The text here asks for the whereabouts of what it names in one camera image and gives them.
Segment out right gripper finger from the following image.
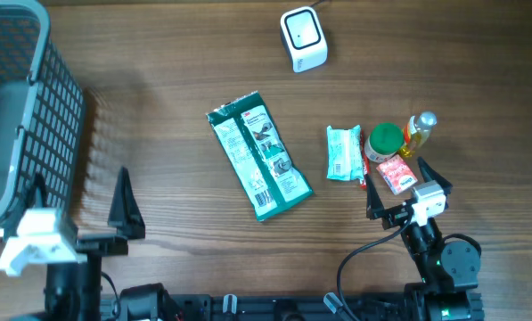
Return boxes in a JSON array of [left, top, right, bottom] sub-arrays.
[[417, 157, 453, 195], [364, 174, 385, 220]]

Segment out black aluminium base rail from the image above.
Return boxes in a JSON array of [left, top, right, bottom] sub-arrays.
[[100, 292, 485, 321]]

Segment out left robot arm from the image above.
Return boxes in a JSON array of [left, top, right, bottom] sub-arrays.
[[0, 168, 183, 320]]

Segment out right camera black cable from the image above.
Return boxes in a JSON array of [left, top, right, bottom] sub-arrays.
[[335, 218, 413, 321]]

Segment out yellow dish soap bottle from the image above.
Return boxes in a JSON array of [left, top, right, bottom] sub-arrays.
[[398, 111, 437, 158]]

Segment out white barcode scanner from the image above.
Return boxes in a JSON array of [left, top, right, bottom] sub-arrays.
[[280, 6, 328, 73]]

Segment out green lid stock jar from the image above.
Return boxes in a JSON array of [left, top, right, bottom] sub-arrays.
[[364, 123, 404, 163]]

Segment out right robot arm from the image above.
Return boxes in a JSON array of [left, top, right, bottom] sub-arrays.
[[365, 158, 485, 320]]

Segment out orange white tissue pack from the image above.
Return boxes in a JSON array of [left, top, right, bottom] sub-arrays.
[[377, 155, 418, 195]]

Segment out mint green wipes packet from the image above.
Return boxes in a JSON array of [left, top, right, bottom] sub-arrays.
[[326, 125, 364, 183]]

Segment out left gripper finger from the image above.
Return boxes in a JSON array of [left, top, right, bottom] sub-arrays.
[[108, 167, 145, 240], [0, 173, 46, 239]]

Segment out red Nescafe coffee sachet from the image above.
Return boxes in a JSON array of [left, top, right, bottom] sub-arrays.
[[359, 129, 370, 190]]

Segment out green 3M gloves packet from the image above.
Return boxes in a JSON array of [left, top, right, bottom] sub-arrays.
[[207, 92, 314, 221]]

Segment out grey plastic mesh basket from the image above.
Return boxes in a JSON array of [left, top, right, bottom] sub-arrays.
[[0, 0, 86, 228]]

